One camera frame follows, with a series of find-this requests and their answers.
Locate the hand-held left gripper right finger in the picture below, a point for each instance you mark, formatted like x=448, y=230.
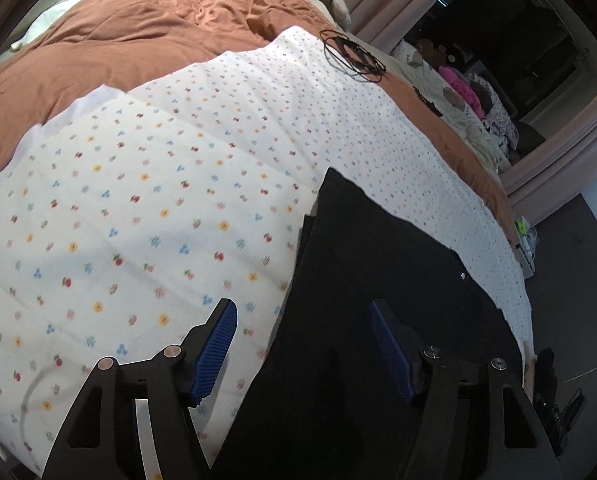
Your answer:
x=391, y=350

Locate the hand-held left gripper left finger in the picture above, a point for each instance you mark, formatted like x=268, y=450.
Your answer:
x=218, y=345

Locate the black jacket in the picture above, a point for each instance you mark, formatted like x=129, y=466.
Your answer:
x=358, y=260

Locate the pile of clothes by window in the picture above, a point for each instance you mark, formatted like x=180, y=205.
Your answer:
x=473, y=135

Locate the floral clothes pile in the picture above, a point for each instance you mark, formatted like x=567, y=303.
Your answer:
x=498, y=115

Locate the white nightstand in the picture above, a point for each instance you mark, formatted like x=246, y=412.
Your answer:
x=527, y=260

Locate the white floral blanket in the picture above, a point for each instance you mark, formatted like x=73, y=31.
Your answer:
x=153, y=185

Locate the clear plastic packaging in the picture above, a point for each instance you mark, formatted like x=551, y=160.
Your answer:
x=531, y=242

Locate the green small item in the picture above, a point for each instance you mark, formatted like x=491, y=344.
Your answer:
x=519, y=227

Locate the small black object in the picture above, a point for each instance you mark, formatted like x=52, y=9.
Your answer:
x=428, y=102

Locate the pink cloth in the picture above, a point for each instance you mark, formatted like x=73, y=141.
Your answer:
x=458, y=85

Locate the brown stuffed toy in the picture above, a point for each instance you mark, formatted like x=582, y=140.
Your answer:
x=433, y=50

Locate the orange-brown quilt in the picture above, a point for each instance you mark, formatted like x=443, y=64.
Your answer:
x=153, y=15

